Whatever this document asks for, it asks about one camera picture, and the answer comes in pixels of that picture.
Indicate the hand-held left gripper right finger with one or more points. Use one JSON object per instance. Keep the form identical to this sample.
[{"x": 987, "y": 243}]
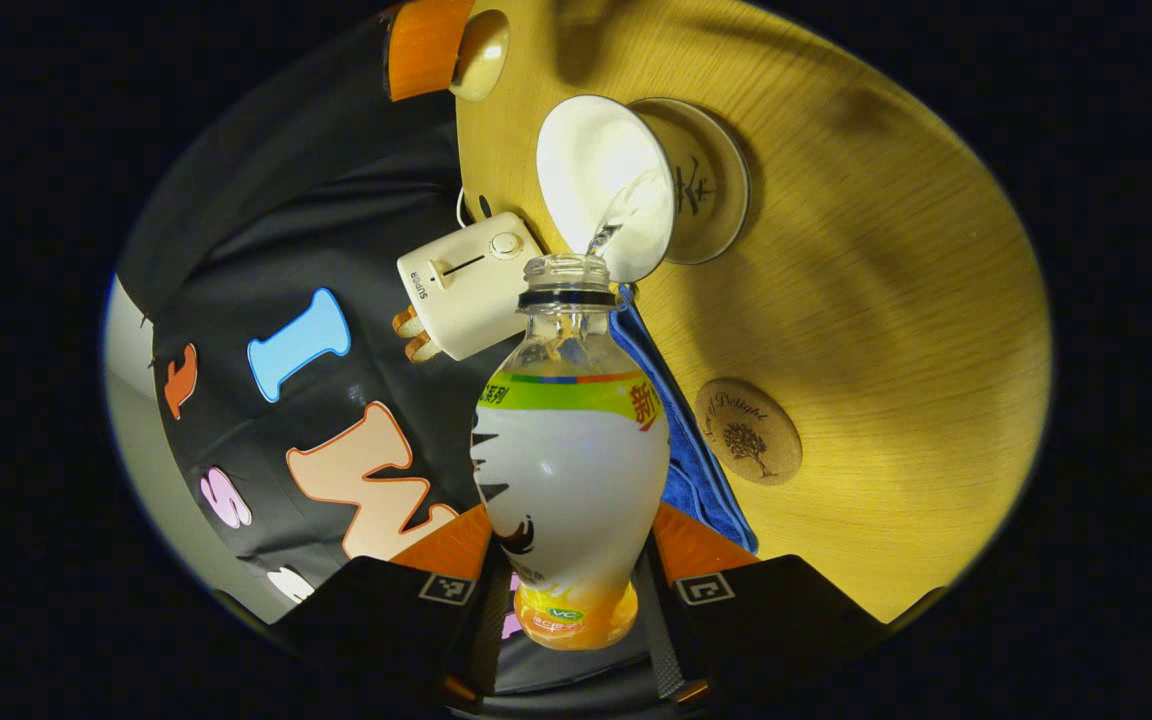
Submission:
[{"x": 786, "y": 620}]

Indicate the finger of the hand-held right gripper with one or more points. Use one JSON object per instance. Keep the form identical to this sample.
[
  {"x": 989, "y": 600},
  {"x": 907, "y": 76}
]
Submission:
[{"x": 426, "y": 45}]

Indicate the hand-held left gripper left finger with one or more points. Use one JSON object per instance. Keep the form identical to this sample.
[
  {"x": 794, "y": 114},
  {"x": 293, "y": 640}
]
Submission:
[{"x": 376, "y": 620}]

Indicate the cream teacup lid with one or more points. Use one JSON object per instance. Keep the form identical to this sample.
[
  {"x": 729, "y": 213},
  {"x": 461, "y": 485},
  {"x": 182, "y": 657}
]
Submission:
[{"x": 481, "y": 55}]

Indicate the round cork coaster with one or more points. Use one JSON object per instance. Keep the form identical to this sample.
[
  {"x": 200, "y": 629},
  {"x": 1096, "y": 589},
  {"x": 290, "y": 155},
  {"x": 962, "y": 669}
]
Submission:
[{"x": 748, "y": 432}]

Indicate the cream ceramic teacup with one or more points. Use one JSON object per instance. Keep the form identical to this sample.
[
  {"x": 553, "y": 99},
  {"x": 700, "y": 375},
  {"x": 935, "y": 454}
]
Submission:
[{"x": 586, "y": 160}]

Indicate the clear labelled water bottle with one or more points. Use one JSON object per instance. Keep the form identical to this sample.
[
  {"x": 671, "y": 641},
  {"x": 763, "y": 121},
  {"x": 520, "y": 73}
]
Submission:
[{"x": 571, "y": 480}]

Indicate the black backdrop cloth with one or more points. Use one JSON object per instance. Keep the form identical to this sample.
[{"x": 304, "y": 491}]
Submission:
[{"x": 336, "y": 200}]

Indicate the blue towel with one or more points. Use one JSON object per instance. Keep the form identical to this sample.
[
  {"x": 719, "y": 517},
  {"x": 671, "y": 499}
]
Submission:
[{"x": 696, "y": 460}]

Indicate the white toaster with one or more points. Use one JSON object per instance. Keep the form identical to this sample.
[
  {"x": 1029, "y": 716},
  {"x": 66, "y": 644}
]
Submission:
[{"x": 466, "y": 290}]

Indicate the toast slice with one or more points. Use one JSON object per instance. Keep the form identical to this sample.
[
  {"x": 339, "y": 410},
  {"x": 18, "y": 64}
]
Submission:
[
  {"x": 406, "y": 322},
  {"x": 423, "y": 347}
]

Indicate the cream ceramic saucer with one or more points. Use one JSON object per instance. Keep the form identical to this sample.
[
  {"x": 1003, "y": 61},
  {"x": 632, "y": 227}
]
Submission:
[{"x": 716, "y": 180}]

